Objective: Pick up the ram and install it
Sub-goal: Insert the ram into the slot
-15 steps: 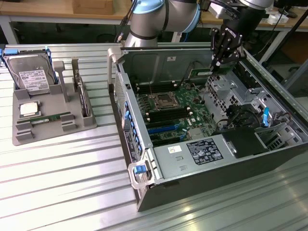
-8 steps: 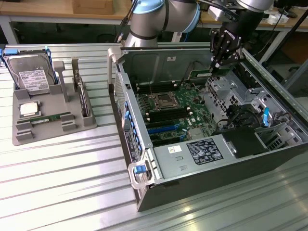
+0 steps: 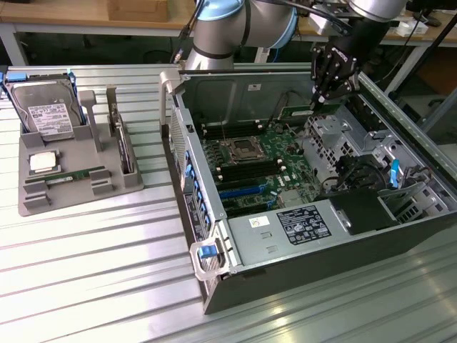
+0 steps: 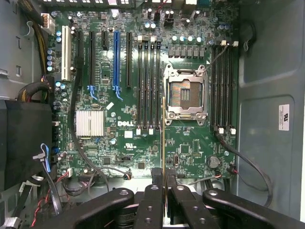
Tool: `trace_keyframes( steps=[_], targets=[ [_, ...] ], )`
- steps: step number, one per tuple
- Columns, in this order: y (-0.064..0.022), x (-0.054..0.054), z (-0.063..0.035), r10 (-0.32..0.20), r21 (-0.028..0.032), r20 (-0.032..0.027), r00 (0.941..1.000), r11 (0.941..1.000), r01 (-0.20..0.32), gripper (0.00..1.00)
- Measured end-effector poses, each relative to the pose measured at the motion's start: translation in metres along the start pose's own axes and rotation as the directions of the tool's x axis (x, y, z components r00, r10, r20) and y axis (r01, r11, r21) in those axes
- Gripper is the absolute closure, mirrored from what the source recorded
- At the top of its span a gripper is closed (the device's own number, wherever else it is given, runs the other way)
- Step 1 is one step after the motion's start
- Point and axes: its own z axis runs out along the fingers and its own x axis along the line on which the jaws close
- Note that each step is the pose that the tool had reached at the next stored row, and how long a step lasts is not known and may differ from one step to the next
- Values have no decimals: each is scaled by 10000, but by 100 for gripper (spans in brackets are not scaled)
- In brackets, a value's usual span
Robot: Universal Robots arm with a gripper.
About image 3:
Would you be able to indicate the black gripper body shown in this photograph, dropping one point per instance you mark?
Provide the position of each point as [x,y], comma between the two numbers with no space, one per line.
[360,39]

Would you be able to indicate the green RAM stick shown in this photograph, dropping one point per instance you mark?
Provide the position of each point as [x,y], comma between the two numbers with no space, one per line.
[296,111]
[71,177]

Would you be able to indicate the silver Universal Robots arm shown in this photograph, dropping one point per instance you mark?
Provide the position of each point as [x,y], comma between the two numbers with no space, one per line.
[221,35]

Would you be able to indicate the black RAM slot bank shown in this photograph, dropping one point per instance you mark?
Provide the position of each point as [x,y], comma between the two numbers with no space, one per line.
[232,129]
[250,171]

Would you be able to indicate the metal disk bay cage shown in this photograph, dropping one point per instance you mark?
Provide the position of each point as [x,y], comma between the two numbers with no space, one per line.
[332,135]

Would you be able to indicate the white box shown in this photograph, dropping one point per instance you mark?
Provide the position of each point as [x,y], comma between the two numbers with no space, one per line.
[414,29]

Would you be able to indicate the black slanted pole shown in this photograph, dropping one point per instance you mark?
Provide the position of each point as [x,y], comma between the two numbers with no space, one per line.
[421,54]

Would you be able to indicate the cluttered wooden workbench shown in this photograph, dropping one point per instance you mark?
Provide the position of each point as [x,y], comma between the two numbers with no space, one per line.
[428,38]

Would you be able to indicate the black fan housing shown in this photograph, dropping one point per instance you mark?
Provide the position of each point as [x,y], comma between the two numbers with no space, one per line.
[360,171]

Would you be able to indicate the green motherboard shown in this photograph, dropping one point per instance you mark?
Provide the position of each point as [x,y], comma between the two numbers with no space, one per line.
[285,153]

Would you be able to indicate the blue disk bay lever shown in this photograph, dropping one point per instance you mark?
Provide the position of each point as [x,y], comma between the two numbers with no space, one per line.
[394,175]

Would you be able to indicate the CPU socket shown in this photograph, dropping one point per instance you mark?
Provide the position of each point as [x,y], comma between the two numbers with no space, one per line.
[244,150]

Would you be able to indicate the silver chipset heatsink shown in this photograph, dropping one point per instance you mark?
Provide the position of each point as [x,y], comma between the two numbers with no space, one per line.
[289,199]

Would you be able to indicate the black plastic air shroud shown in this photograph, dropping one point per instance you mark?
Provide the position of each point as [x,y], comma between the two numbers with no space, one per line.
[364,211]

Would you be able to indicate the blue expansion slot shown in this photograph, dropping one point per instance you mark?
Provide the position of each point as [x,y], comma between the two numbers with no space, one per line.
[239,192]

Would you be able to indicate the grey power supply unit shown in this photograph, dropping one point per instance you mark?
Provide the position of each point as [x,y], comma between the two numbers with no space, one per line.
[264,243]

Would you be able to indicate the open black PC case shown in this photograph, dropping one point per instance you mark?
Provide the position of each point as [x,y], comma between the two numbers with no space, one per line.
[321,271]

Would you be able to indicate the cardboard box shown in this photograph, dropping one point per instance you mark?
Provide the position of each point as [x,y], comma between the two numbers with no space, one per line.
[137,10]

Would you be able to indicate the blue case latch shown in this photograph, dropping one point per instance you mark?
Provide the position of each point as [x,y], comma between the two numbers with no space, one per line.
[207,252]

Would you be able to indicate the grey parts rack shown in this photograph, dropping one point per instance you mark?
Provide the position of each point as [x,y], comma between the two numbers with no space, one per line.
[78,193]

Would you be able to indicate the wooden workbench with cardboard box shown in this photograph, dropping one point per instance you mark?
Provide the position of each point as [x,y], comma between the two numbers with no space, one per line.
[53,14]

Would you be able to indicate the hard disk in blue carrier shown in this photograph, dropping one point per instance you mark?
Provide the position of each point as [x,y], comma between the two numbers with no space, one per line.
[43,103]

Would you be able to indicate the silver CPU chip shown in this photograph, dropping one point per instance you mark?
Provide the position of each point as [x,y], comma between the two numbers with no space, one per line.
[43,162]

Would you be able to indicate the graphics card with metal bracket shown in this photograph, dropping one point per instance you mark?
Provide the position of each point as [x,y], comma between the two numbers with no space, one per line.
[121,143]

